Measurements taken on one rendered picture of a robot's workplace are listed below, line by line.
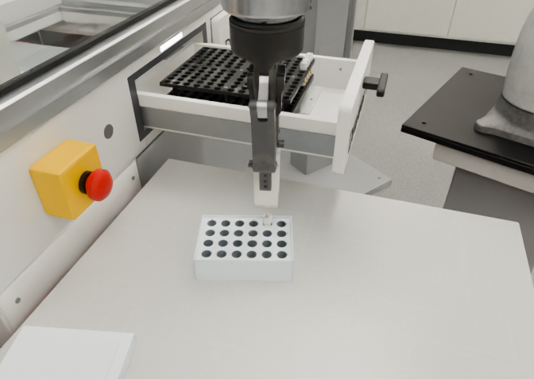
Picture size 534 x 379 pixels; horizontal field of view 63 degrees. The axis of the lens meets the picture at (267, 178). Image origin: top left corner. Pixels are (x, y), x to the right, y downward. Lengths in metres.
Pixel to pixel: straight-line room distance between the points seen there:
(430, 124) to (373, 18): 2.78
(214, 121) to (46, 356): 0.38
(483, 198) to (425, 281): 0.40
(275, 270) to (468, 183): 0.53
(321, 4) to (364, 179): 0.79
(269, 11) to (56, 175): 0.30
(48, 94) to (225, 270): 0.30
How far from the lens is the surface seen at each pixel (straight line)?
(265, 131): 0.45
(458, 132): 0.90
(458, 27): 3.66
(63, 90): 0.60
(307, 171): 1.96
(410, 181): 2.10
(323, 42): 1.72
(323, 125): 0.63
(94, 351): 0.53
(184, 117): 0.71
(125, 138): 0.72
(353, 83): 0.67
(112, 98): 0.68
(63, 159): 0.56
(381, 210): 0.69
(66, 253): 0.66
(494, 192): 0.96
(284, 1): 0.41
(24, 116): 0.56
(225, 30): 0.99
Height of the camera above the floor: 1.20
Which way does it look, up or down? 36 degrees down
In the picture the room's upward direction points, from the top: straight up
